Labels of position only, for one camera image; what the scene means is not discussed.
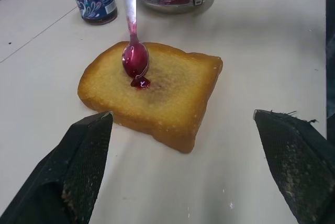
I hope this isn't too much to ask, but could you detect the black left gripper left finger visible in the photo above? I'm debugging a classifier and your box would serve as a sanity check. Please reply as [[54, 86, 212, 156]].
[[0, 110, 115, 224]]

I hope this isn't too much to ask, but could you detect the jam-smeared metal spoon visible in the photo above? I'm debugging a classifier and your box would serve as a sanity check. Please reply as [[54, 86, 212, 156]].
[[120, 0, 150, 79]]

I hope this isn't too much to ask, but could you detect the golden toasted bread slice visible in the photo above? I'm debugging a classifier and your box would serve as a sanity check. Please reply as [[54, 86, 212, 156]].
[[77, 41, 224, 154]]

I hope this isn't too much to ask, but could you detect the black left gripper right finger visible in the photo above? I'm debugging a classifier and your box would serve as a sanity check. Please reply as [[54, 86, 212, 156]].
[[252, 108, 335, 224]]

